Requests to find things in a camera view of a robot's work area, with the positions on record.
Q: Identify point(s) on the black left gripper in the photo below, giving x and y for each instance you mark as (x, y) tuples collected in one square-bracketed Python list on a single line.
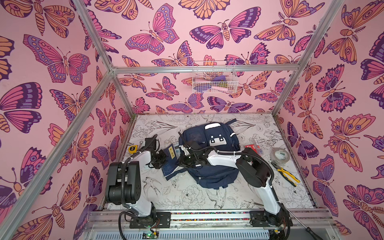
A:
[(164, 156)]

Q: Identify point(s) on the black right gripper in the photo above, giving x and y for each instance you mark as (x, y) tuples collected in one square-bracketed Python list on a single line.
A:
[(184, 159)]

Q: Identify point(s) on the navy blue student backpack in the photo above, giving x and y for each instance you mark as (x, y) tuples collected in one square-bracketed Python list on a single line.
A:
[(223, 143)]

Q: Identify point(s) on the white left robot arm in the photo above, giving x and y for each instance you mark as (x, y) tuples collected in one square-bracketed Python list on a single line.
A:
[(123, 188)]

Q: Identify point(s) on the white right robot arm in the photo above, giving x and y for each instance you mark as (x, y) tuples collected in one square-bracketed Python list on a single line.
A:
[(259, 174)]

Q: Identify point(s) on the red paper pack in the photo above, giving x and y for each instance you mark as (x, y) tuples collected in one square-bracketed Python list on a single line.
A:
[(254, 148)]

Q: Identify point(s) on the yellow tape measure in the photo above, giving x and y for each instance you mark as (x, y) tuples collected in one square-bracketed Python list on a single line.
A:
[(132, 149)]

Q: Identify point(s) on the clear plastic stationery case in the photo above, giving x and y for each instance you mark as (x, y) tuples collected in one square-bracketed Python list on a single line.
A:
[(257, 143)]

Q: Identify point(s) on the green circuit board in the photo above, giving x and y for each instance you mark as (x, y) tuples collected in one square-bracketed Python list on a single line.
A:
[(150, 235)]

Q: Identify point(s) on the clear packing tape roll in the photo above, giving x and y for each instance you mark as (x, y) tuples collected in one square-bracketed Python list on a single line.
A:
[(280, 156)]

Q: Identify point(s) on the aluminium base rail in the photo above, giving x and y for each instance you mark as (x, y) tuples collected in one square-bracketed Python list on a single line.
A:
[(215, 225)]

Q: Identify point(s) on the white wire basket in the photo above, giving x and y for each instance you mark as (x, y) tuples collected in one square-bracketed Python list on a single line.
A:
[(215, 79)]

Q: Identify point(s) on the yellow handled pliers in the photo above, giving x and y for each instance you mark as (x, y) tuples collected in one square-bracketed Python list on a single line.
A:
[(286, 175)]

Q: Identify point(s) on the black handled screwdriver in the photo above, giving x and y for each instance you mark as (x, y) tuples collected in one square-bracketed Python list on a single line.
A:
[(308, 229)]

